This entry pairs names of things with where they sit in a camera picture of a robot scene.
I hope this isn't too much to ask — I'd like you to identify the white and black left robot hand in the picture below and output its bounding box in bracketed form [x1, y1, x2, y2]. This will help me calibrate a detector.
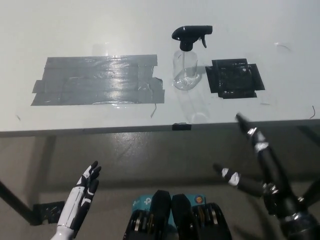
[56, 160, 102, 230]

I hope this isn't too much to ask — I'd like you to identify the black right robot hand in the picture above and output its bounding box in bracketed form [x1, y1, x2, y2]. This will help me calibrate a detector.
[212, 113, 310, 221]

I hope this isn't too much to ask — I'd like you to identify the black trigger spray lid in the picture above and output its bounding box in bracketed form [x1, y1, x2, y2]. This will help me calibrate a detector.
[171, 25, 214, 52]

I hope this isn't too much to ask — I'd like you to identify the clear plastic spray bottle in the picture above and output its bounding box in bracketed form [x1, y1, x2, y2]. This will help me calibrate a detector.
[172, 48, 202, 91]

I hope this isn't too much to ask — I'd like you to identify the black table leg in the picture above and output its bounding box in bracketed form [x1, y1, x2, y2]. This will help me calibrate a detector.
[297, 174, 320, 208]
[0, 179, 35, 222]

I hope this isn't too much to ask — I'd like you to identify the teal router box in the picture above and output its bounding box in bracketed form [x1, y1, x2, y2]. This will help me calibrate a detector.
[131, 193, 207, 227]

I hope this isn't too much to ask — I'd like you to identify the grey duct tape patch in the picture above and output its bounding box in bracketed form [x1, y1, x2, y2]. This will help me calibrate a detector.
[30, 53, 166, 107]

